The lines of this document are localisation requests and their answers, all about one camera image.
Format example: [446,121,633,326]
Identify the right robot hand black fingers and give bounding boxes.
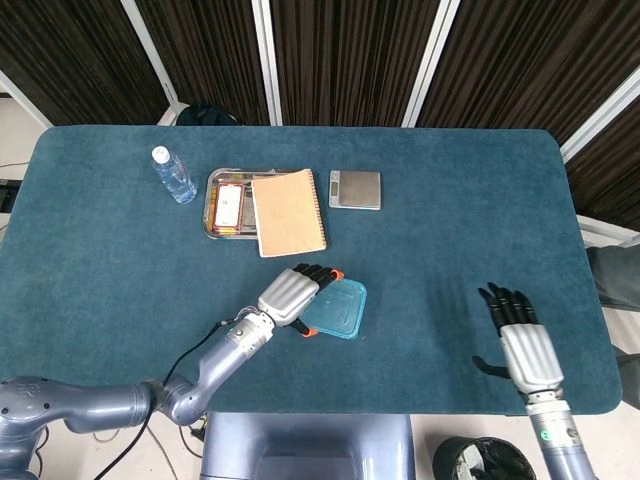
[472,282,564,394]

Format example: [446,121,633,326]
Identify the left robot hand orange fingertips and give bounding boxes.
[257,263,346,339]

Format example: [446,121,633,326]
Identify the transparent blue plastic lid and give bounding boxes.
[299,278,368,342]

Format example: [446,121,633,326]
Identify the clear plastic container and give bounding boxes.
[305,279,368,343]

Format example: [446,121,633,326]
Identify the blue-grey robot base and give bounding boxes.
[199,412,416,480]

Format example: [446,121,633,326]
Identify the red and white card box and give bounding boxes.
[211,182,247,235]

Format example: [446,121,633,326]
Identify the kraft spiral notebook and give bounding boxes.
[250,168,329,259]

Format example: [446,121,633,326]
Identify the black trash bin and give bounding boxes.
[432,436,539,480]

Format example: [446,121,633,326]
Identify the rectangular stainless steel tray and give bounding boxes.
[201,167,291,242]

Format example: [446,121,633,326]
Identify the silver digital kitchen scale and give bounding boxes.
[327,170,382,211]

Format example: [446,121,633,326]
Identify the teal velvet table cloth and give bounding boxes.
[0,124,624,417]

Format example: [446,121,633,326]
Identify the clear plastic water bottle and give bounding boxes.
[150,145,198,205]

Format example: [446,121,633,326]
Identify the black bag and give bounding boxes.
[175,103,241,127]

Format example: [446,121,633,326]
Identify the dark slatted partition panel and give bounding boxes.
[134,0,274,126]
[269,0,444,127]
[564,89,640,217]
[0,0,169,126]
[417,0,640,146]

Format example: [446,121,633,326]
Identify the black power strip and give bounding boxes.
[0,179,22,214]

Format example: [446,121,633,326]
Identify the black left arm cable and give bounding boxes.
[94,322,236,480]

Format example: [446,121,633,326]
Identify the black floor cable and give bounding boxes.
[179,413,209,444]

